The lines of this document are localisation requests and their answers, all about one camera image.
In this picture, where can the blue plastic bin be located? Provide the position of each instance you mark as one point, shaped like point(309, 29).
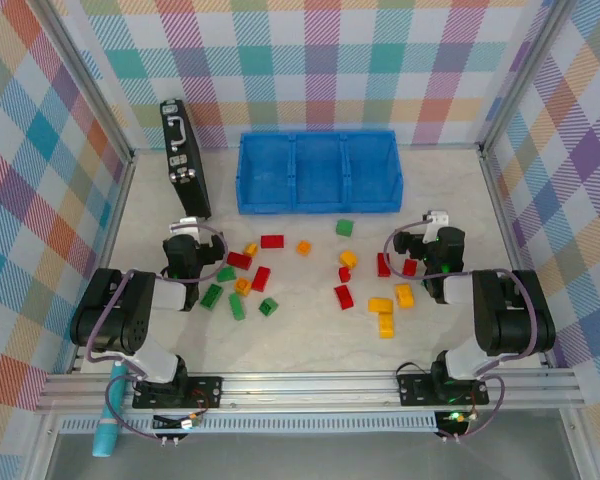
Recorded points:
point(265, 175)
point(320, 172)
point(372, 172)

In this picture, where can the small red lego brick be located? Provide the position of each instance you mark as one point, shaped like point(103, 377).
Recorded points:
point(344, 274)
point(409, 267)

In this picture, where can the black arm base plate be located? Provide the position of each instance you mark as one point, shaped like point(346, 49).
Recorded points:
point(207, 392)
point(415, 390)

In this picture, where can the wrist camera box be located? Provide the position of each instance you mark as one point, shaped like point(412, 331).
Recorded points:
point(437, 218)
point(185, 227)

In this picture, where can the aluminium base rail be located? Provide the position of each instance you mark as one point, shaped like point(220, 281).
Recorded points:
point(305, 392)

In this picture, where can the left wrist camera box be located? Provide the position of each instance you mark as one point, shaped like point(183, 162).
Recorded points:
point(185, 227)

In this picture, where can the black briefcase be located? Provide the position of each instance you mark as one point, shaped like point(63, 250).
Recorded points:
point(182, 150)

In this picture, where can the aluminium corner post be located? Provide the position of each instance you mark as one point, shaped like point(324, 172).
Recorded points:
point(522, 75)
point(87, 75)

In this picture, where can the thin aluminium rear rail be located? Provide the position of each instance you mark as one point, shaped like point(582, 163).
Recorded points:
point(445, 146)

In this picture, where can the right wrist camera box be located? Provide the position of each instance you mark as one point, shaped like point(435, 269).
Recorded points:
point(437, 218)

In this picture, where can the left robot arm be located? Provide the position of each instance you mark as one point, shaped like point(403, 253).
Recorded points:
point(110, 310)

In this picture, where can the small yellow lego brick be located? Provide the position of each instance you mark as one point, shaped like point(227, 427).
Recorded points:
point(242, 286)
point(303, 247)
point(250, 249)

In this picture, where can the teal marker pen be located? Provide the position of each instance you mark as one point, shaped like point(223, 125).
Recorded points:
point(107, 420)

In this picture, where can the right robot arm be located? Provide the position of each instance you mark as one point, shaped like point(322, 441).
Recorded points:
point(510, 310)

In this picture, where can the green lego brick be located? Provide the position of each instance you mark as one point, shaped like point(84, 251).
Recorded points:
point(211, 296)
point(237, 306)
point(344, 227)
point(226, 274)
point(268, 307)

